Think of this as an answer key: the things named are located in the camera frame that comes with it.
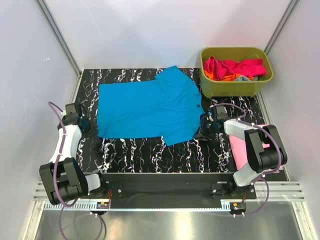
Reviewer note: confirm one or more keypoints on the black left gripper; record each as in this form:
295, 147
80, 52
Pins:
93, 129

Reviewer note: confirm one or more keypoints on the folded pink t shirt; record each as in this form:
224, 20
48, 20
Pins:
240, 152

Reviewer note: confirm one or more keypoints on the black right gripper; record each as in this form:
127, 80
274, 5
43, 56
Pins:
202, 132

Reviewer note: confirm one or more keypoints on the black marble pattern mat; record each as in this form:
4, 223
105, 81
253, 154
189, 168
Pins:
143, 155

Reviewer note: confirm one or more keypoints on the grey t shirt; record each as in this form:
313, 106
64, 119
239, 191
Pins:
243, 78

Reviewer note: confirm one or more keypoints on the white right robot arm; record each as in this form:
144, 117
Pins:
245, 176

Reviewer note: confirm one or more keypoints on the olive green plastic bin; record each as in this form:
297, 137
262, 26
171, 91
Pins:
211, 88

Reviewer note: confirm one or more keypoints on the orange t shirt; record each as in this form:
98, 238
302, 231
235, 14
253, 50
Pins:
225, 78

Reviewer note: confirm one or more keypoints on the magenta t shirt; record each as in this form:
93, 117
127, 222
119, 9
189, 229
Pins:
247, 67

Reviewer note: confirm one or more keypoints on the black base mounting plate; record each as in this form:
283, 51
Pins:
192, 189

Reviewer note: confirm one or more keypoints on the blue t shirt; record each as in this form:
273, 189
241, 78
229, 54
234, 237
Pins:
169, 106

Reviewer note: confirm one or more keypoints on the white slotted cable duct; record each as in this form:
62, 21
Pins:
118, 206

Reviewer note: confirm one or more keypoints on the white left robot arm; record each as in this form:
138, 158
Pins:
63, 180

